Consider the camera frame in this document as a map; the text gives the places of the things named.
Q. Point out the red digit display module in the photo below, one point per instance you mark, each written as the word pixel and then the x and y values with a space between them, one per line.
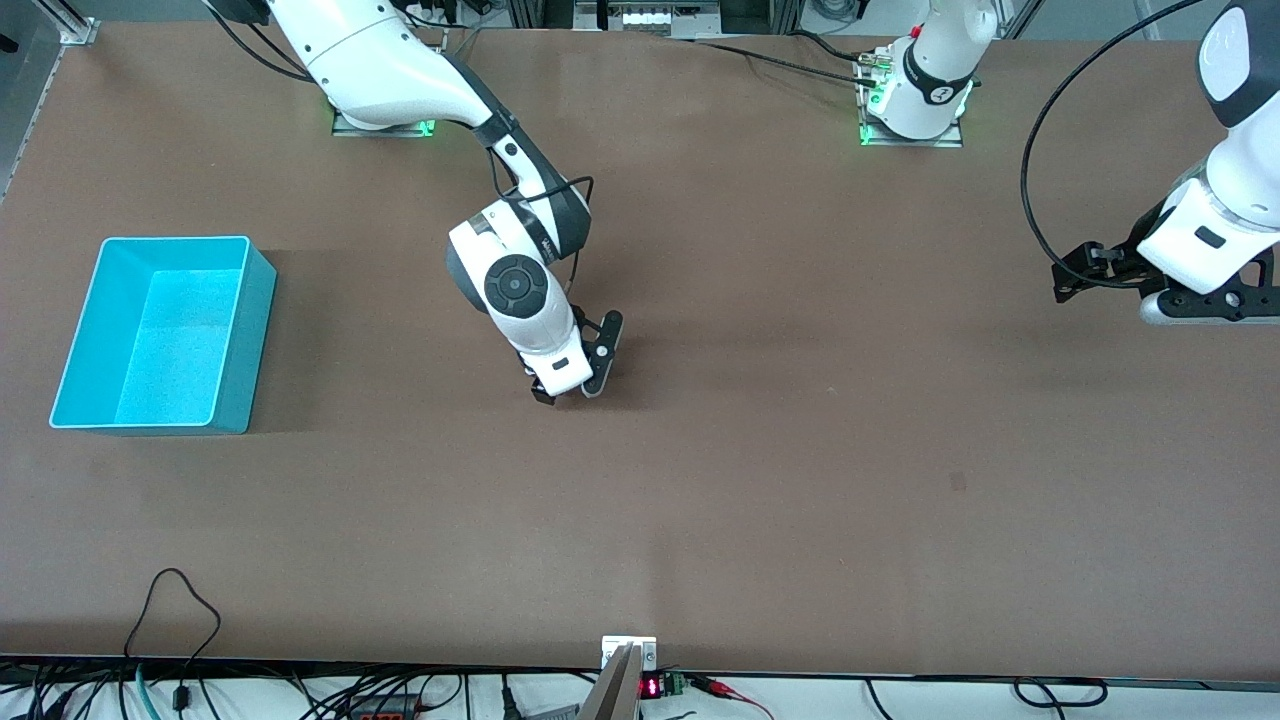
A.
pixel 651 687

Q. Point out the grey camera mount pole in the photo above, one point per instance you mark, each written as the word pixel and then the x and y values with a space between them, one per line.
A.
pixel 612 695

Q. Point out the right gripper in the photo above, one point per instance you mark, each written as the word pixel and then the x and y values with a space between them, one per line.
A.
pixel 541 398

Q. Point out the black power strip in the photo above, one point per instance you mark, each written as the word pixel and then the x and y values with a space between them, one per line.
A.
pixel 385 713

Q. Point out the white mounting bracket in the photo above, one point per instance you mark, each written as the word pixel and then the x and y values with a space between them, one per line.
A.
pixel 612 645

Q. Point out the aluminium corner bracket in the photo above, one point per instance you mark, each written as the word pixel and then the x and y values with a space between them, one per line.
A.
pixel 75 25

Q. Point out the red clip lead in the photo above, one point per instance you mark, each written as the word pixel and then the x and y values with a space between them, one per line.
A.
pixel 715 686

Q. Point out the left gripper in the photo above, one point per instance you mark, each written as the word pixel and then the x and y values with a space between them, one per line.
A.
pixel 1124 262

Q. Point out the grey metal side panel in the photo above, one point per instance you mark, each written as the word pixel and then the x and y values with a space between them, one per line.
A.
pixel 20 80

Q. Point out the aluminium frame structure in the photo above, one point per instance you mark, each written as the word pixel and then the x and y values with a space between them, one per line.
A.
pixel 650 20

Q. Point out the teal plastic bin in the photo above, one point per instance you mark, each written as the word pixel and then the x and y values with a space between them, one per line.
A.
pixel 170 350

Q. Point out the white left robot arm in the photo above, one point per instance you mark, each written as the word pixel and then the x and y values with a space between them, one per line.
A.
pixel 1240 60

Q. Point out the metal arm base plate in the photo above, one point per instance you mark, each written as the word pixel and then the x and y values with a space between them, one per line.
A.
pixel 400 130
pixel 920 143

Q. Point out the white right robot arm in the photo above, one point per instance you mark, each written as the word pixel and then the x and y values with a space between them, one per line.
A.
pixel 380 60

